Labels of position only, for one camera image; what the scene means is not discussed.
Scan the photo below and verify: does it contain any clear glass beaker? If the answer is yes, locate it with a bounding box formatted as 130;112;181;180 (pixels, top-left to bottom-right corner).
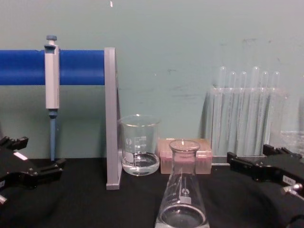
117;114;161;177

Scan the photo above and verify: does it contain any clear plastic case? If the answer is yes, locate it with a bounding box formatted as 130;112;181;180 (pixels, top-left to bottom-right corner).
273;129;304;155

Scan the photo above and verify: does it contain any black table cloth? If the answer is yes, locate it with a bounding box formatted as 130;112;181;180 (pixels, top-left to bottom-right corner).
0;155;304;228

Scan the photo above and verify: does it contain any clear glass conical flask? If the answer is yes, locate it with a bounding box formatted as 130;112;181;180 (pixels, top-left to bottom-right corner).
155;139;210;228

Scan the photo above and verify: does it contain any pink pipette tip box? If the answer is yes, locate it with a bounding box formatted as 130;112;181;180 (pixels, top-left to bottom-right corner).
157;137;213;175

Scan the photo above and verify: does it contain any clear glass test tube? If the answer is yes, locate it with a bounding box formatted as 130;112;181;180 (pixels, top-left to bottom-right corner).
272;71;280;148
239;71;247;152
229;72;237;152
251;66;260;152
219;66;228;152
261;71;269;148

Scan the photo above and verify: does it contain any clear plastic test tube rack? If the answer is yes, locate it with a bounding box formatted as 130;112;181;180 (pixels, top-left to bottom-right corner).
205;86;286;166

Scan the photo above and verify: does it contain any grey and blue pipette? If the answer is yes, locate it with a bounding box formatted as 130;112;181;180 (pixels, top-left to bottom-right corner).
44;35;60;161

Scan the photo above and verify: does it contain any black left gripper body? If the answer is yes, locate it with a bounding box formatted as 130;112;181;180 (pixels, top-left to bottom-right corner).
0;146;37;190

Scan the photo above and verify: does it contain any grey stand with blue bar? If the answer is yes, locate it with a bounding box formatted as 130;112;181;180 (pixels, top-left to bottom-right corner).
0;47;123;191

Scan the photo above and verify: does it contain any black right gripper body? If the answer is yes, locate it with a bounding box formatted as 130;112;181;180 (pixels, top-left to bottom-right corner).
257;156;304;189

